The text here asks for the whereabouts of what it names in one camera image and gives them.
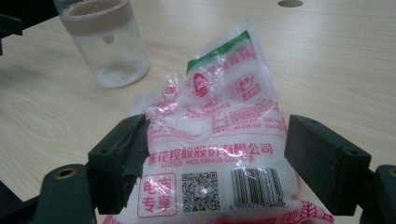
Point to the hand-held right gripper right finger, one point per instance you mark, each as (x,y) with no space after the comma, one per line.
(323,165)

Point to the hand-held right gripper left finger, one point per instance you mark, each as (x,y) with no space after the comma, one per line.
(115,168)

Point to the clear jar with beige band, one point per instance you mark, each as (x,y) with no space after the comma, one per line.
(106,46)

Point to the clear plastic bag white powder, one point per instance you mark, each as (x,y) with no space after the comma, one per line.
(218,140)

